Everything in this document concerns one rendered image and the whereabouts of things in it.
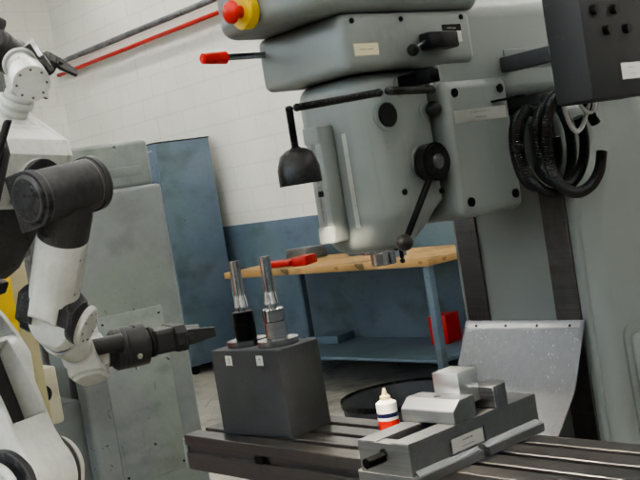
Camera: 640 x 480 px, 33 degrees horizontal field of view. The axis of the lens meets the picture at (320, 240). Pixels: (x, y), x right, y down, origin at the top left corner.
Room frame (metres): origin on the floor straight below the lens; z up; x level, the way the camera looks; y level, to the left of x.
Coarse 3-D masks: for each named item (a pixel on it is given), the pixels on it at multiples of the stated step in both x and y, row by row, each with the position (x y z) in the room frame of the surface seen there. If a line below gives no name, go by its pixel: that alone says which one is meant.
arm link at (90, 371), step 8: (96, 352) 2.14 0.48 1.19; (64, 360) 2.11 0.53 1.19; (88, 360) 2.11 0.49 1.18; (96, 360) 2.13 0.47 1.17; (72, 368) 2.12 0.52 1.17; (80, 368) 2.12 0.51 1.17; (88, 368) 2.12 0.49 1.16; (96, 368) 2.13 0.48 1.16; (104, 368) 2.16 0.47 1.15; (72, 376) 2.13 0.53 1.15; (80, 376) 2.13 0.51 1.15; (88, 376) 2.14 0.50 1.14; (96, 376) 2.16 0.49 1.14; (104, 376) 2.18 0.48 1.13; (80, 384) 2.17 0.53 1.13; (88, 384) 2.19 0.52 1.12; (96, 384) 2.22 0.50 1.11
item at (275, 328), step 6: (282, 312) 2.28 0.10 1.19; (264, 318) 2.28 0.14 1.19; (270, 318) 2.27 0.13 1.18; (276, 318) 2.27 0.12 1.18; (282, 318) 2.28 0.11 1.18; (264, 324) 2.29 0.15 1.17; (270, 324) 2.27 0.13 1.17; (276, 324) 2.27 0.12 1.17; (282, 324) 2.28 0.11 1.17; (270, 330) 2.27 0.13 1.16; (276, 330) 2.27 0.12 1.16; (282, 330) 2.27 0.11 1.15; (270, 336) 2.27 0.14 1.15; (276, 336) 2.27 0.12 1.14; (282, 336) 2.27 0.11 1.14
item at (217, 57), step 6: (204, 54) 1.92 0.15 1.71; (210, 54) 1.93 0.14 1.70; (216, 54) 1.94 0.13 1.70; (222, 54) 1.94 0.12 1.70; (228, 54) 1.95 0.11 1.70; (234, 54) 1.97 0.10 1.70; (240, 54) 1.97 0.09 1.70; (246, 54) 1.98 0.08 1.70; (252, 54) 1.99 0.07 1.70; (258, 54) 2.00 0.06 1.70; (264, 54) 2.01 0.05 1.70; (204, 60) 1.92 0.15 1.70; (210, 60) 1.93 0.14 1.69; (216, 60) 1.94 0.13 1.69; (222, 60) 1.94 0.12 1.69; (228, 60) 1.95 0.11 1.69
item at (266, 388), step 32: (224, 352) 2.33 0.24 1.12; (256, 352) 2.25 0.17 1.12; (288, 352) 2.23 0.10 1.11; (224, 384) 2.34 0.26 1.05; (256, 384) 2.27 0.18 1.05; (288, 384) 2.22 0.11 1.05; (320, 384) 2.28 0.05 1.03; (224, 416) 2.35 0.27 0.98; (256, 416) 2.28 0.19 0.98; (288, 416) 2.21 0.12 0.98; (320, 416) 2.27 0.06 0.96
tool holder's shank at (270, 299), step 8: (264, 256) 2.29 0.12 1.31; (264, 264) 2.28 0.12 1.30; (264, 272) 2.28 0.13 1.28; (264, 280) 2.28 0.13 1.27; (272, 280) 2.29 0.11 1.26; (264, 288) 2.29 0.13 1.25; (272, 288) 2.28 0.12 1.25; (264, 296) 2.29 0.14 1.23; (272, 296) 2.28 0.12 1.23; (272, 304) 2.28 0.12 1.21
